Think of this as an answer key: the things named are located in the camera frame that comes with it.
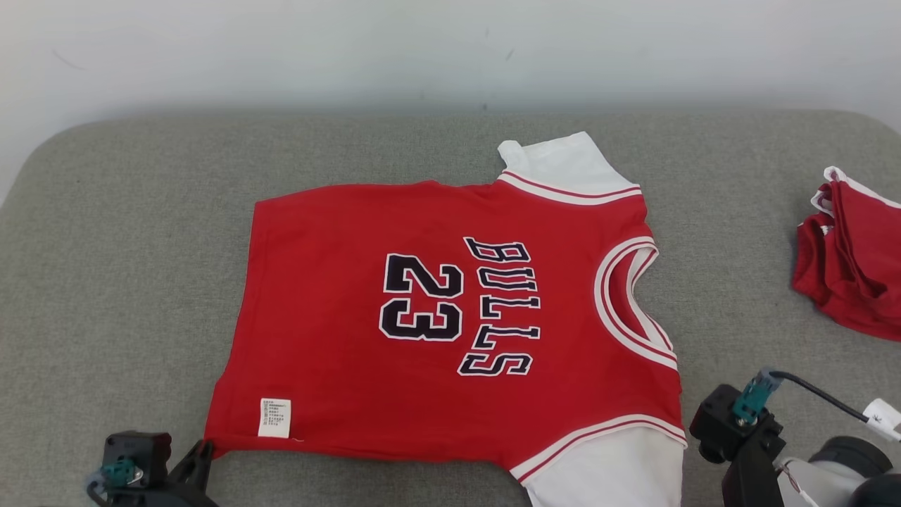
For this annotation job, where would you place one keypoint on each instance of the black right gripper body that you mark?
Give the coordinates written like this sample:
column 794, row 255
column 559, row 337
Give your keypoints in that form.
column 750, row 479

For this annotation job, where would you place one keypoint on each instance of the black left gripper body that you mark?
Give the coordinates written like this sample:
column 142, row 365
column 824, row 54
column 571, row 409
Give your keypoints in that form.
column 169, row 496

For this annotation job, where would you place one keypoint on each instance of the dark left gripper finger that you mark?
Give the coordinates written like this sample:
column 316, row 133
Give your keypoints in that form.
column 196, row 465

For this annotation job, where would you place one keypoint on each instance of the red Bulls 23 jersey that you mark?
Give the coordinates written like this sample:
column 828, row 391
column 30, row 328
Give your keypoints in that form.
column 352, row 380

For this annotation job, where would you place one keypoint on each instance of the red basketball shorts white stripe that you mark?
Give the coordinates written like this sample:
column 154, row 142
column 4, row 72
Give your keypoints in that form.
column 859, row 274

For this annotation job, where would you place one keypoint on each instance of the grey fabric sofa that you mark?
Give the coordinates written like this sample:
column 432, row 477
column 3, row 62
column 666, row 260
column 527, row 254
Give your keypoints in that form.
column 141, row 282

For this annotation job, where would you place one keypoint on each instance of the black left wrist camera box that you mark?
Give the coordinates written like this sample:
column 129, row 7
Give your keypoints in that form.
column 141, row 447

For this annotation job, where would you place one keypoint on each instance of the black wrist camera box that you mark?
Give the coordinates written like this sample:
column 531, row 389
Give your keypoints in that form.
column 714, row 422
column 141, row 447

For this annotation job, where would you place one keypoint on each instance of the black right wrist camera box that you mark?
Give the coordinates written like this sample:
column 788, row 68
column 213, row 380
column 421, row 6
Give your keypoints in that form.
column 714, row 422

